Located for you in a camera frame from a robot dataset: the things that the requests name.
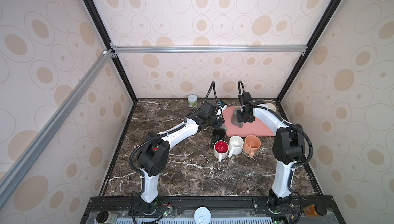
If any left slanted aluminium frame bar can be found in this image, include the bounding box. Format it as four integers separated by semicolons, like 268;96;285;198
1;48;115;208

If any white round lamp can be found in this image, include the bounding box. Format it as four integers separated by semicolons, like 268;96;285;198
194;207;211;224

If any white ceramic mug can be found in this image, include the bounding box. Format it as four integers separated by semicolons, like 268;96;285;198
228;136;244;158

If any horizontal aluminium frame bar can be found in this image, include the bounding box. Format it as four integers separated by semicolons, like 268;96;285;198
104;44;308;56

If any white mug black rim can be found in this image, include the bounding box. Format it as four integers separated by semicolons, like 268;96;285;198
213;140;229;162

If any pink plastic tray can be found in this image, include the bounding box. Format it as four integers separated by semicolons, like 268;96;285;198
223;107;274;137

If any beige round mug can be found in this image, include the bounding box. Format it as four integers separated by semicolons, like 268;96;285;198
267;103;277;112

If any large grey mug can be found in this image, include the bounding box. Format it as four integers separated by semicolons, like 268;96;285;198
231;107;243;128

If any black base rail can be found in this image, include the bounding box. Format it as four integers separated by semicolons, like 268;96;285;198
81;195;345;224

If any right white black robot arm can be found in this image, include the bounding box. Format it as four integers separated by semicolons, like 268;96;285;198
237;80;313;213

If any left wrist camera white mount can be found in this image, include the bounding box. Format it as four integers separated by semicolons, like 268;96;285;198
217;100;227;116

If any peach cream speckled mug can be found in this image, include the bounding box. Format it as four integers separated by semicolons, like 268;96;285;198
243;135;261;158

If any small green white can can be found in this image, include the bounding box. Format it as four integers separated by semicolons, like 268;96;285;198
187;95;198;108

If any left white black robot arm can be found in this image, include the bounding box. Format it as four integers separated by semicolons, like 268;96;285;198
129;81;226;215

